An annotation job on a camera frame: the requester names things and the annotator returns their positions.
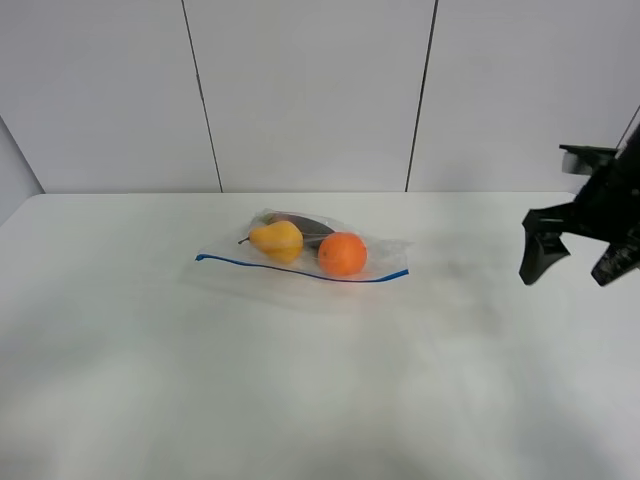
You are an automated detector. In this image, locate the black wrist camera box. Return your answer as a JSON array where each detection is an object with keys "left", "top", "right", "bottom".
[{"left": 559, "top": 144, "right": 617, "bottom": 176}]

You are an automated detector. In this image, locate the orange fruit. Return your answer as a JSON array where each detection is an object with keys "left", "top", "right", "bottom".
[{"left": 317, "top": 232, "right": 368, "bottom": 277}]

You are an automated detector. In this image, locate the dark purple eggplant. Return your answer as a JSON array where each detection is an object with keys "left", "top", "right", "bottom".
[{"left": 260, "top": 212, "right": 334, "bottom": 251}]

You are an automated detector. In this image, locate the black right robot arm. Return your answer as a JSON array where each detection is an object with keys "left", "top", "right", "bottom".
[{"left": 519, "top": 130, "right": 639, "bottom": 287}]

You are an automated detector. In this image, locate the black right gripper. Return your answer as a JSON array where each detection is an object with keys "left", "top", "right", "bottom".
[{"left": 519, "top": 149, "right": 640, "bottom": 287}]

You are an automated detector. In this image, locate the clear zip bag blue seal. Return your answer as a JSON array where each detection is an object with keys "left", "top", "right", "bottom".
[{"left": 180, "top": 208, "right": 411, "bottom": 298}]

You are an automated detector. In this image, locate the yellow pear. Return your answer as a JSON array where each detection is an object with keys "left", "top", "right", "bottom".
[{"left": 240, "top": 221, "right": 304, "bottom": 264}]

